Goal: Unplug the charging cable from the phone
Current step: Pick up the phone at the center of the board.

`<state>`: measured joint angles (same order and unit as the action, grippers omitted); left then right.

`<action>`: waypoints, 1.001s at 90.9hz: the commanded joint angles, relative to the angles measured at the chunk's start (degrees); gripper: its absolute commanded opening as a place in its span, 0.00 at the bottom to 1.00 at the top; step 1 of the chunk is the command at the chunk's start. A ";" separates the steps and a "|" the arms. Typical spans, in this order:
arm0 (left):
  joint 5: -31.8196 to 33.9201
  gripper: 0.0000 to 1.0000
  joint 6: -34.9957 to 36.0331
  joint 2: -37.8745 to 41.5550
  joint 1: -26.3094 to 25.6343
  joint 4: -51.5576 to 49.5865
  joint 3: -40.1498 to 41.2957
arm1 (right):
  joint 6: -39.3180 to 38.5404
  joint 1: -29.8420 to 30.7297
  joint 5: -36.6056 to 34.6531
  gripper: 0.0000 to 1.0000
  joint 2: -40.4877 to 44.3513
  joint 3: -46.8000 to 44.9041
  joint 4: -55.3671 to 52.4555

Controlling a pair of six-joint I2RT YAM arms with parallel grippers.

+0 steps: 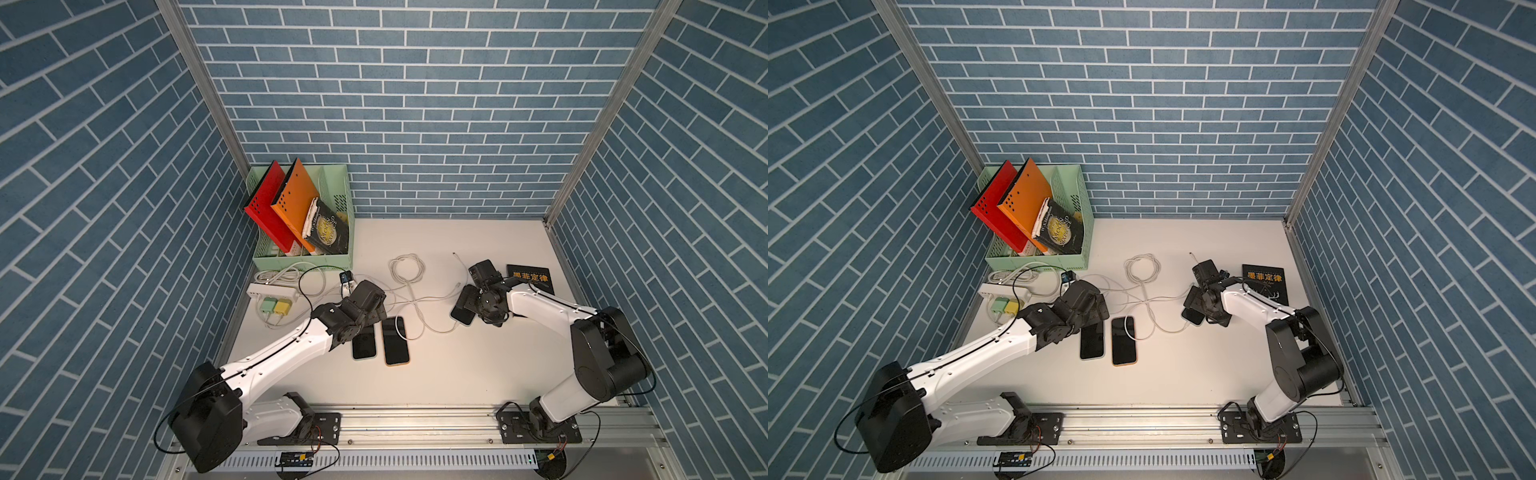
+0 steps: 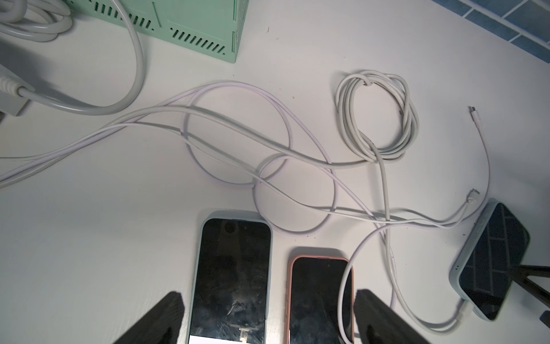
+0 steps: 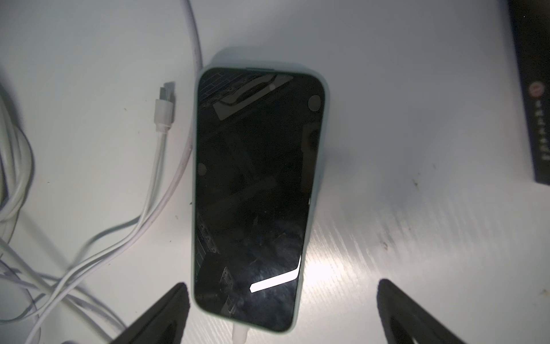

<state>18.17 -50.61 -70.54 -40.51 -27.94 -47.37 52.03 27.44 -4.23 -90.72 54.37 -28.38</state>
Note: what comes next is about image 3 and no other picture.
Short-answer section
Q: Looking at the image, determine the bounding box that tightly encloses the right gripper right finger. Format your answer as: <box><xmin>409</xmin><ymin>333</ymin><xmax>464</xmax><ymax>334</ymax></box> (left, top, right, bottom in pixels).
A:
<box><xmin>377</xmin><ymin>279</ymin><xmax>463</xmax><ymax>344</ymax></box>

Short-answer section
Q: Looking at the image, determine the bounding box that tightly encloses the black phone dark case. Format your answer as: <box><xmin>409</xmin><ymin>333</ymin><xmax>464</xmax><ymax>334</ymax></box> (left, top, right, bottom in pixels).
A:
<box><xmin>192</xmin><ymin>66</ymin><xmax>329</xmax><ymax>333</ymax></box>

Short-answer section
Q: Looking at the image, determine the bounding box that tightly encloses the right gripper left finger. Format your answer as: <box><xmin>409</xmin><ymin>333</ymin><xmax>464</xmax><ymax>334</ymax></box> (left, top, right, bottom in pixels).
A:
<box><xmin>111</xmin><ymin>282</ymin><xmax>190</xmax><ymax>344</ymax></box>

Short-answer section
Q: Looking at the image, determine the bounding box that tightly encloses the white charging cable loop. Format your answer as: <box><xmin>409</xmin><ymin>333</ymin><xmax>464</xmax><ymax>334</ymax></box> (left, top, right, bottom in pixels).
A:
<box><xmin>23</xmin><ymin>0</ymin><xmax>205</xmax><ymax>344</ymax></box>

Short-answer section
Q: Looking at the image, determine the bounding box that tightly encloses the black Murphy's law book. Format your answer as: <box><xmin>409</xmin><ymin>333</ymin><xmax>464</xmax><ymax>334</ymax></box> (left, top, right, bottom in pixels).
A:
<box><xmin>507</xmin><ymin>0</ymin><xmax>549</xmax><ymax>186</ymax></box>

